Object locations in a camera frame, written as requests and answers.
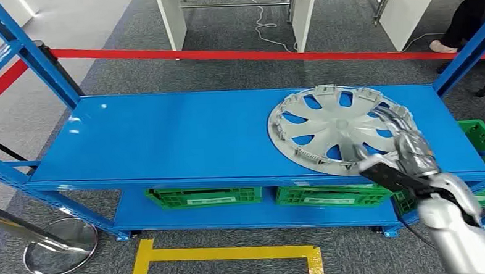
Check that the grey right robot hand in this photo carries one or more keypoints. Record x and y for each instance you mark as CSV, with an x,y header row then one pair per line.
x,y
415,153

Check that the silver plastic wheel hubcap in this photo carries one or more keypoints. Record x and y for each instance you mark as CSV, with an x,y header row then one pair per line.
x,y
328,126

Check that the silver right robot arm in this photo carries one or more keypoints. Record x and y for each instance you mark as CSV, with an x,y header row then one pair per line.
x,y
455,233

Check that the tall open green crate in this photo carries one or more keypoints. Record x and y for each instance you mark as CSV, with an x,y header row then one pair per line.
x,y
482,140

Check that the green plastic crate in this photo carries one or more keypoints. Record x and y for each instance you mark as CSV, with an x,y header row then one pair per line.
x,y
204,197
331,195

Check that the white desk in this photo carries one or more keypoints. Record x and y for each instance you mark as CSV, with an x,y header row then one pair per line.
x,y
171,20
405,14

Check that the person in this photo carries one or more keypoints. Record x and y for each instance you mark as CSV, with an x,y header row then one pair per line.
x,y
462,20

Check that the red barrier belt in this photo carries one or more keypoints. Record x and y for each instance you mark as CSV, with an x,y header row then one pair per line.
x,y
222,54
3,83

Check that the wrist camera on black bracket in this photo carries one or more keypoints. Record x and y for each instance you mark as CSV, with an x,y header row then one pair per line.
x,y
381,169

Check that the black stanchion post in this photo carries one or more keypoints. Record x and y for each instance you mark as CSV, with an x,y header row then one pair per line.
x,y
66,77
1,145

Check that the chrome stanchion post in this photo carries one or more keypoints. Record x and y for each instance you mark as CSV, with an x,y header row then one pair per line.
x,y
61,250

